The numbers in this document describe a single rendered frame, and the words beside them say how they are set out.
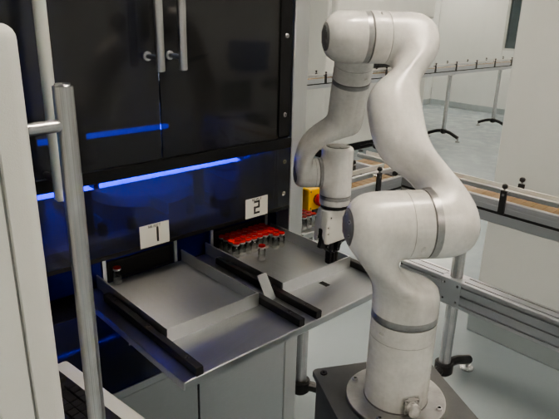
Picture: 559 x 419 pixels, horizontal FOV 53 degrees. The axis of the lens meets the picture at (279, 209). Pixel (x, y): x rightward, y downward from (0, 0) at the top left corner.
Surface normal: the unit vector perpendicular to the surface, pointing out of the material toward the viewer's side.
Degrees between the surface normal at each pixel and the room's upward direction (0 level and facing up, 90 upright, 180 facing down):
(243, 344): 0
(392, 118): 59
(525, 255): 90
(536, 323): 90
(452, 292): 90
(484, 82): 90
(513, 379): 0
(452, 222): 66
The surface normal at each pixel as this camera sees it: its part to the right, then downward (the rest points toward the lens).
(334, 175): -0.02, 0.33
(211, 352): 0.02, -0.94
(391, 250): 0.24, 0.41
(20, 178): 0.76, 0.23
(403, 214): 0.14, -0.31
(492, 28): -0.74, 0.21
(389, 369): -0.51, 0.27
